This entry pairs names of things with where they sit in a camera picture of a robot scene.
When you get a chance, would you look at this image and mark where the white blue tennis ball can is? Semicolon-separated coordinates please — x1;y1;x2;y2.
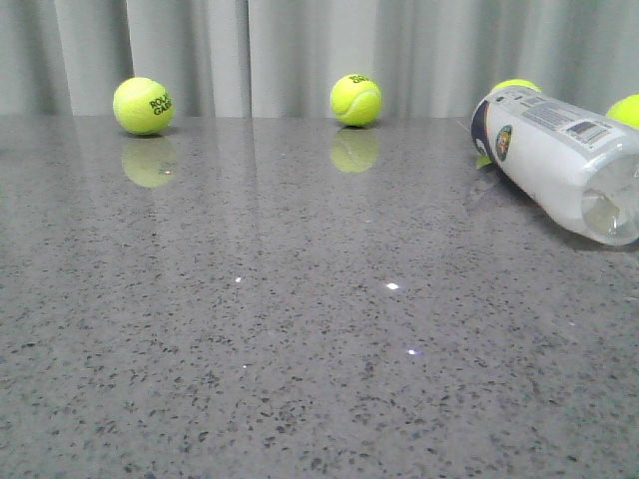
470;86;638;246

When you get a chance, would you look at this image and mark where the yellow tennis ball centre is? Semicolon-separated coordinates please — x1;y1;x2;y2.
330;73;382;127

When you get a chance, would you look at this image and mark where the yellow tennis ball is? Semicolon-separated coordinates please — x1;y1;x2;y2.
330;73;382;127
491;78;541;92
113;77;174;136
606;93;639;129

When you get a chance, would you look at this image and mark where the yellow tennis ball far left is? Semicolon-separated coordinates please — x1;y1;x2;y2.
113;77;174;136

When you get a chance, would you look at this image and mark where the yellow tennis ball far right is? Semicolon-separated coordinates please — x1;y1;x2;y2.
606;93;639;129

